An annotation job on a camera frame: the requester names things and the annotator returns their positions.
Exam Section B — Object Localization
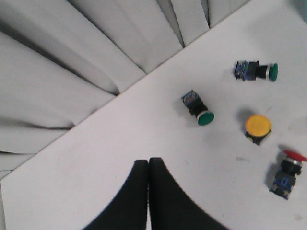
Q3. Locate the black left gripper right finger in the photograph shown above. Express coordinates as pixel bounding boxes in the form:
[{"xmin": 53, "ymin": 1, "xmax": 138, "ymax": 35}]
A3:
[{"xmin": 149, "ymin": 158, "xmax": 227, "ymax": 230}]

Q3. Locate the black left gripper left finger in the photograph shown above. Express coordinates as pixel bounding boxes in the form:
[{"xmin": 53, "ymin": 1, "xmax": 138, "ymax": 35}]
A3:
[{"xmin": 85, "ymin": 160, "xmax": 148, "ymax": 230}]

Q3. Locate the yellow push button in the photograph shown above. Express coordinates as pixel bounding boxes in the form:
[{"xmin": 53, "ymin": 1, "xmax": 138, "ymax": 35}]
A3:
[{"xmin": 245, "ymin": 114, "xmax": 272, "ymax": 146}]

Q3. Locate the left green push button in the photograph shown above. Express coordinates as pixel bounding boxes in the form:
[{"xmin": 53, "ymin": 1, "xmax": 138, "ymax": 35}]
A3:
[{"xmin": 181, "ymin": 90, "xmax": 215, "ymax": 126}]

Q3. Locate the green push button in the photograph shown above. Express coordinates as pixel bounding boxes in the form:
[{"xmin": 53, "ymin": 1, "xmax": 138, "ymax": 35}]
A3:
[
  {"xmin": 181, "ymin": 90, "xmax": 215, "ymax": 126},
  {"xmin": 234, "ymin": 60, "xmax": 279, "ymax": 82}
]

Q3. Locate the lying red push button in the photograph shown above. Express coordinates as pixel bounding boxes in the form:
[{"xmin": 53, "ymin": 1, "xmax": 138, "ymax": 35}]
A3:
[{"xmin": 266, "ymin": 144, "xmax": 307, "ymax": 200}]

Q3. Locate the right green push button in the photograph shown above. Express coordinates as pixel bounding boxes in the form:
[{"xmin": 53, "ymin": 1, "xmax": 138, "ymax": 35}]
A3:
[{"xmin": 234, "ymin": 60, "xmax": 279, "ymax": 82}]

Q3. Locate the white pleated curtain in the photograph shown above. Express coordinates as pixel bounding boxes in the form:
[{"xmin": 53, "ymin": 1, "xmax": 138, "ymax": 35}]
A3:
[{"xmin": 0, "ymin": 0, "xmax": 245, "ymax": 177}]

